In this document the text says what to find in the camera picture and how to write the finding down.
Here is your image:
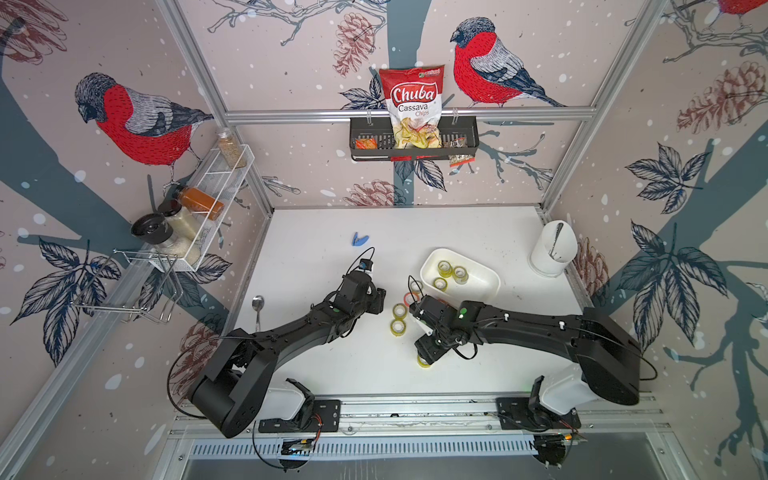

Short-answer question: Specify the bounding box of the clear tape roll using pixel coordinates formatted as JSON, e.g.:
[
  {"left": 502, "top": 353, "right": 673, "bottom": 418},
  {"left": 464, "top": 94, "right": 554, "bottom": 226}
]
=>
[{"left": 452, "top": 266, "right": 469, "bottom": 285}]

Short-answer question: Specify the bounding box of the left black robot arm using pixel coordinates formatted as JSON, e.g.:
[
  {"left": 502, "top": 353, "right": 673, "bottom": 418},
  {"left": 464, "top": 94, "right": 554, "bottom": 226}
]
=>
[{"left": 187, "top": 258, "right": 386, "bottom": 438}]

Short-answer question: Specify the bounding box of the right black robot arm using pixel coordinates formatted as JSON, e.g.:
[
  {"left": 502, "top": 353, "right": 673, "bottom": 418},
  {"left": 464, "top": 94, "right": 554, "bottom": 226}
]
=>
[{"left": 409, "top": 295, "right": 642, "bottom": 416}]

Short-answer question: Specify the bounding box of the red tape roll left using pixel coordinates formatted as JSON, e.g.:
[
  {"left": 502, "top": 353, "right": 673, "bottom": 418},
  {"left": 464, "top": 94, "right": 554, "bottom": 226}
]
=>
[{"left": 403, "top": 292, "right": 421, "bottom": 307}]

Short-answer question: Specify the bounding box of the white plastic storage box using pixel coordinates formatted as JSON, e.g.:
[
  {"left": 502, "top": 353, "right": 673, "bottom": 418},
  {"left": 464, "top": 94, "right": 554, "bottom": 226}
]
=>
[{"left": 419, "top": 248, "right": 501, "bottom": 306}]

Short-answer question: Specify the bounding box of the blue tape dispenser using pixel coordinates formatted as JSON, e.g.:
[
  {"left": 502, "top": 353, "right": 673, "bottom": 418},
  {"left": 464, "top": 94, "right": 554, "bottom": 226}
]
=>
[{"left": 352, "top": 232, "right": 369, "bottom": 247}]

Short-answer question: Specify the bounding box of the metal spoon on table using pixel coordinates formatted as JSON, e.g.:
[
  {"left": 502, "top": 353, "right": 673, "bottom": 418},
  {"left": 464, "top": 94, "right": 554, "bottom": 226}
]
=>
[{"left": 251, "top": 295, "right": 265, "bottom": 332}]

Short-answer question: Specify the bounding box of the spoon in holder cup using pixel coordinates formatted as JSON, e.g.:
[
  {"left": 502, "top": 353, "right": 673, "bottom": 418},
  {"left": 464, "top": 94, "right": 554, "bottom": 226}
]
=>
[{"left": 549, "top": 222, "right": 565, "bottom": 260}]

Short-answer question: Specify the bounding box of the white utensil holder cup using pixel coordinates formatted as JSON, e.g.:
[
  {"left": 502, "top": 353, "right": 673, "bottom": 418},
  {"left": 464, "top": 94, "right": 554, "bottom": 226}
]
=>
[{"left": 528, "top": 220, "right": 579, "bottom": 278}]

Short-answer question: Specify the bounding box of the orange sauce bottle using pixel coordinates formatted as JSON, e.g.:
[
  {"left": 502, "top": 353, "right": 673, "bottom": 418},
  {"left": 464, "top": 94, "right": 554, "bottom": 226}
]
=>
[{"left": 172, "top": 185, "right": 224, "bottom": 221}]

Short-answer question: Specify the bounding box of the clear jar on rack top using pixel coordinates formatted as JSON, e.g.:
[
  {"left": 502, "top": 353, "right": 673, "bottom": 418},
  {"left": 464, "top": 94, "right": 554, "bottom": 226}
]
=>
[{"left": 217, "top": 128, "right": 247, "bottom": 169}]

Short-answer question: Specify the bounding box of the Chuba cassava chips bag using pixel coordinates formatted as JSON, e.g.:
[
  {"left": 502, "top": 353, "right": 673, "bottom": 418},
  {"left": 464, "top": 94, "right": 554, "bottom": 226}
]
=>
[{"left": 379, "top": 65, "right": 444, "bottom": 149}]

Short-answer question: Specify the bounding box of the black lid spice jar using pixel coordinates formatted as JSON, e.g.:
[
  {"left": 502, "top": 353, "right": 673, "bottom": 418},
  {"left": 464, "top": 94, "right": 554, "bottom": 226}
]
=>
[{"left": 131, "top": 213, "right": 179, "bottom": 252}]

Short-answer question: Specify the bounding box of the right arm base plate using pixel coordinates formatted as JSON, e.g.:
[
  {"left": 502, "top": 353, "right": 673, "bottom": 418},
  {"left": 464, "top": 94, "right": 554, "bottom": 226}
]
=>
[{"left": 495, "top": 396, "right": 582, "bottom": 433}]

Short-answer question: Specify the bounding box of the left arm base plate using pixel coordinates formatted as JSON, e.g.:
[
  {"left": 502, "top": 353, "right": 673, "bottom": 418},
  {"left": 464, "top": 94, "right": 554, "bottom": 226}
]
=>
[{"left": 257, "top": 399, "right": 341, "bottom": 434}]

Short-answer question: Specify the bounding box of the black wire wall basket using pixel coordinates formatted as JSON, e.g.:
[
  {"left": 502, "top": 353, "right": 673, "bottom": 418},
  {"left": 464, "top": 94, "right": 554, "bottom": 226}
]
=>
[{"left": 349, "top": 117, "right": 479, "bottom": 161}]

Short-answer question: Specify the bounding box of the white wire spice rack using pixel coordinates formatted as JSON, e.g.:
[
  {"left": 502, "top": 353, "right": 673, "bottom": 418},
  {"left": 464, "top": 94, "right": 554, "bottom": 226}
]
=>
[{"left": 149, "top": 144, "right": 255, "bottom": 273}]

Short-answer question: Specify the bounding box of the chrome wire holder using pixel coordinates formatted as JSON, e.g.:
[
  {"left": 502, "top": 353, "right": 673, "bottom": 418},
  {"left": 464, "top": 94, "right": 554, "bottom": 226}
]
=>
[{"left": 69, "top": 249, "right": 184, "bottom": 324}]

